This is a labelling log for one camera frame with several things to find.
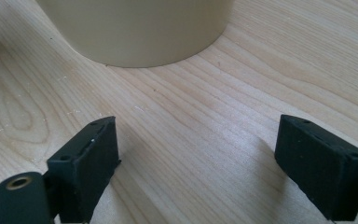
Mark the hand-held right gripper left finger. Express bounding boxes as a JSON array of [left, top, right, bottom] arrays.
[[47, 116, 121, 224]]

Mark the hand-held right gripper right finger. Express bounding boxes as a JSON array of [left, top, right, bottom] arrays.
[[274, 114, 358, 222]]

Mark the beige paper cup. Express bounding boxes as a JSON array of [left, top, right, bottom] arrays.
[[35, 0, 234, 68]]

